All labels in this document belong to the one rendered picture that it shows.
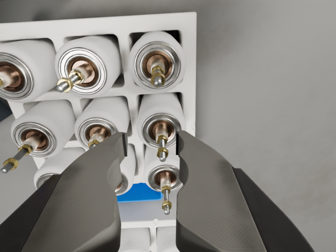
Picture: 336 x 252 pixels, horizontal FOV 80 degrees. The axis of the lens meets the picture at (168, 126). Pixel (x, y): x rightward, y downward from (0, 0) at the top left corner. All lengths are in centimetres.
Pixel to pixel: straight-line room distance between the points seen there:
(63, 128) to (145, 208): 39
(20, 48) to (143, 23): 20
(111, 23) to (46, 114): 21
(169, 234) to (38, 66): 54
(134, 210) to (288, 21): 70
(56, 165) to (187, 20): 39
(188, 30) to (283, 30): 33
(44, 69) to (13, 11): 30
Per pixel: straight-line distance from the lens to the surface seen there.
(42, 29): 45
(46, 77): 41
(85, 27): 42
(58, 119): 44
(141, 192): 71
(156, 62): 31
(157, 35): 34
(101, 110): 39
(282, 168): 90
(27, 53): 41
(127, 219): 69
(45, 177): 50
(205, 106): 65
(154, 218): 68
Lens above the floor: 59
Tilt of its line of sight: 62 degrees down
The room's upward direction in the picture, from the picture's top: 174 degrees clockwise
